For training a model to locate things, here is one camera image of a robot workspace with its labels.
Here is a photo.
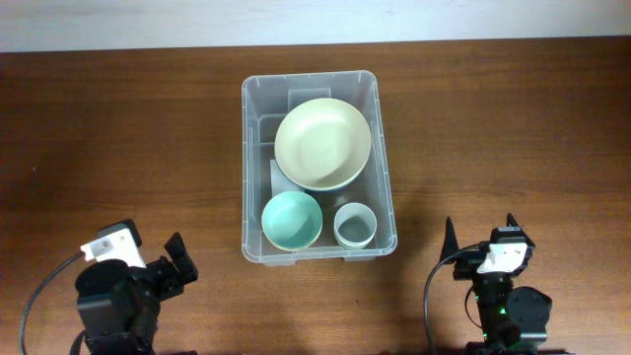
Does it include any grey plastic cup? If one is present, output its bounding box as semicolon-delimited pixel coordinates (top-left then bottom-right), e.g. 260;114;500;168
333;202;377;249

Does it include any mint small bowl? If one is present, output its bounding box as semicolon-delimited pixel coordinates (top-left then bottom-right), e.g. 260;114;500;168
261;191;323;251

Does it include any dark blue bowl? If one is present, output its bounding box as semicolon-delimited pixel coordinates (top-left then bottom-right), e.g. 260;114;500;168
292;169;362;192

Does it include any clear plastic storage bin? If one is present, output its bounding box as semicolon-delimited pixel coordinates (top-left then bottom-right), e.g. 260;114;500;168
242;70;398;266

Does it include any white large bowl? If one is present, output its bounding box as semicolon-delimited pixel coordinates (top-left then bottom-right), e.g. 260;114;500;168
274;98;373;181

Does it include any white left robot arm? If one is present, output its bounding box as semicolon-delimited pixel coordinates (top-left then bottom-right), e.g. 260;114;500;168
75;256;198;354

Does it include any white label in bin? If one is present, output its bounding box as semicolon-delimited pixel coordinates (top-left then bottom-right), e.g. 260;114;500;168
270;160;304;196

